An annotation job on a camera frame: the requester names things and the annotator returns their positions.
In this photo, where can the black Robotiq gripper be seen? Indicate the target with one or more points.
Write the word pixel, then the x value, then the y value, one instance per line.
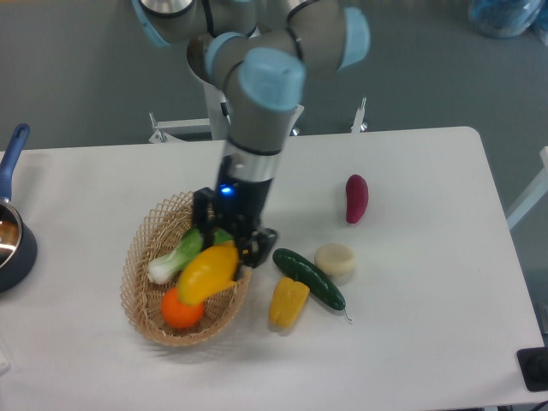
pixel 237 207

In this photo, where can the yellow mango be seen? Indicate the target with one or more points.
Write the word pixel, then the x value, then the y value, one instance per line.
pixel 211 272

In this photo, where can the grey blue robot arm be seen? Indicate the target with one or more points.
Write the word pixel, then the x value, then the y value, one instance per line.
pixel 258 55

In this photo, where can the woven wicker basket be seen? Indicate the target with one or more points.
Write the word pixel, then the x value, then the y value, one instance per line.
pixel 161 231

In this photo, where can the green bok choy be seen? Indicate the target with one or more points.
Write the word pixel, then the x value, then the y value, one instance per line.
pixel 162 269

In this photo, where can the yellow bell pepper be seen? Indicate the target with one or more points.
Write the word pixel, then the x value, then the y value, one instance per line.
pixel 288 299

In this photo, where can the orange tangerine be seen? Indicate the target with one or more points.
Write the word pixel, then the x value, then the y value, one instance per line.
pixel 178 315

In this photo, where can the dark green cucumber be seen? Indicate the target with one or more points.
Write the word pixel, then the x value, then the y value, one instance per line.
pixel 302 270

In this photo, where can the cream round cake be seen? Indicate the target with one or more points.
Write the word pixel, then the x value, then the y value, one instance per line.
pixel 337 261

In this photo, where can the purple sweet potato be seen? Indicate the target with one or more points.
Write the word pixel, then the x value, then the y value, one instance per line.
pixel 357 196

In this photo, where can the dark blue saucepan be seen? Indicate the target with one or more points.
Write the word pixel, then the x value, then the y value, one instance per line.
pixel 19 247

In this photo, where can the black device at edge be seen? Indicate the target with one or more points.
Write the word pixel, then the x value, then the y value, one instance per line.
pixel 533 365

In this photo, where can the blue plastic bag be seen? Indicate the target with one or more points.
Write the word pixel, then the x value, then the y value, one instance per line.
pixel 503 19

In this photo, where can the white table frame leg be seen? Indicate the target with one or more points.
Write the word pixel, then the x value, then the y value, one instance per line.
pixel 530 196

